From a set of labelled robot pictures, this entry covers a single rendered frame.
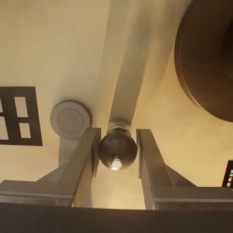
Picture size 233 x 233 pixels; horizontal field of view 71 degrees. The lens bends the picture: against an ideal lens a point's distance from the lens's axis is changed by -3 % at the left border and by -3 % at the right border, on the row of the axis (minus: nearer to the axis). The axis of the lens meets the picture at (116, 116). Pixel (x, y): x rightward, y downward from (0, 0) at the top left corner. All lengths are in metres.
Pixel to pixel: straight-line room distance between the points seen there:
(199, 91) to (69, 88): 0.13
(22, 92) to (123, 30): 0.13
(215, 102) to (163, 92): 0.05
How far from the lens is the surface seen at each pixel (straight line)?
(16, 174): 0.27
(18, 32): 0.21
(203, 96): 0.18
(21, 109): 0.22
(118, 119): 0.18
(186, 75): 0.17
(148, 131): 0.15
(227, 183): 0.27
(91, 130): 0.15
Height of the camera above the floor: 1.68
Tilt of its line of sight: 2 degrees up
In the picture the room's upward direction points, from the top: 89 degrees counter-clockwise
